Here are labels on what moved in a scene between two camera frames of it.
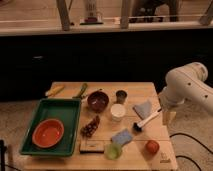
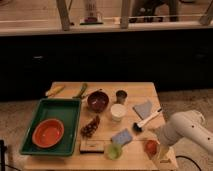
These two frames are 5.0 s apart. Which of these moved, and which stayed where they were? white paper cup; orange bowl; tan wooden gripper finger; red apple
Moved: tan wooden gripper finger
Stayed: red apple; white paper cup; orange bowl
